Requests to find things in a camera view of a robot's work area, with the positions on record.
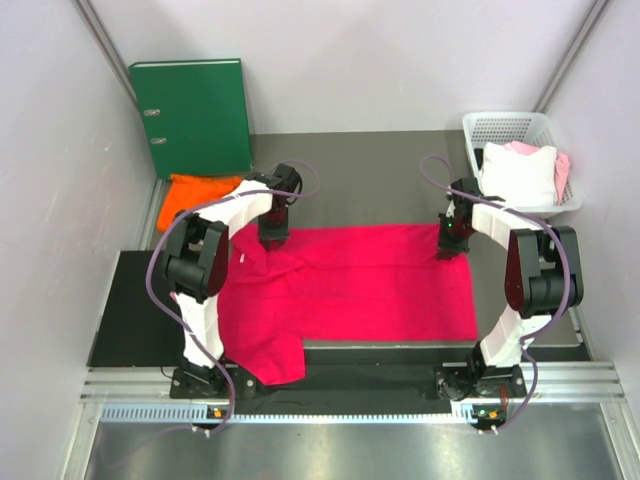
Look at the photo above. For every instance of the white t shirt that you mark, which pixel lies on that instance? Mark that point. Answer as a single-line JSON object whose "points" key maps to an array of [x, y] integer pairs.
{"points": [[520, 180]]}

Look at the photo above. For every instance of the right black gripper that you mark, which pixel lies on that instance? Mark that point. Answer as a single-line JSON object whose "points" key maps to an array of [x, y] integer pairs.
{"points": [[446, 248]]}

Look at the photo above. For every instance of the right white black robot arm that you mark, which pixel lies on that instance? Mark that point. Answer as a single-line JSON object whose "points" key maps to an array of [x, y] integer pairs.
{"points": [[543, 278]]}

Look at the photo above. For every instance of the aluminium frame rail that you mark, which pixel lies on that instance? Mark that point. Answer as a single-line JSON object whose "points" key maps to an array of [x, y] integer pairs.
{"points": [[142, 395]]}

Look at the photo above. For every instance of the white plastic basket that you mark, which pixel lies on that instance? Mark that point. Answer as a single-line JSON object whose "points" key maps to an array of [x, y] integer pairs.
{"points": [[532, 128]]}

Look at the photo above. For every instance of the orange t shirt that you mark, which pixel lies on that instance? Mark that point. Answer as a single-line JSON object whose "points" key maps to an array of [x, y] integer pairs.
{"points": [[187, 191]]}

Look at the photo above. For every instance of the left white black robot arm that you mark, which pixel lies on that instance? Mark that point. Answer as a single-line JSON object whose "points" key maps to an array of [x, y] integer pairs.
{"points": [[190, 266]]}

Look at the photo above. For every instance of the green ring binder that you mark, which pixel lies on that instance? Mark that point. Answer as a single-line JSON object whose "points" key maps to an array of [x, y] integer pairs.
{"points": [[195, 117]]}

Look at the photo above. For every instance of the magenta t shirt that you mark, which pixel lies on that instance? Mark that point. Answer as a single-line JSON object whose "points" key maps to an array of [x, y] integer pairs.
{"points": [[380, 283]]}

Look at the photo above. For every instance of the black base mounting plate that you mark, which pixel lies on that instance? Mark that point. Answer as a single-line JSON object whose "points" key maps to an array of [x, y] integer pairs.
{"points": [[357, 381]]}

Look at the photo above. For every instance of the light pink t shirt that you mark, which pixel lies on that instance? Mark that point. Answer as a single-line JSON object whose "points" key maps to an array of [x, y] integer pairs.
{"points": [[562, 163]]}

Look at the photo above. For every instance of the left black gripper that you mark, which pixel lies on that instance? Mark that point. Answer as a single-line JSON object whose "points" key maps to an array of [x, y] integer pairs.
{"points": [[279, 235]]}

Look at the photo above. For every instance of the black mat left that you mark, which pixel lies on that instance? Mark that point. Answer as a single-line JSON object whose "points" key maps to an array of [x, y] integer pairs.
{"points": [[133, 331]]}

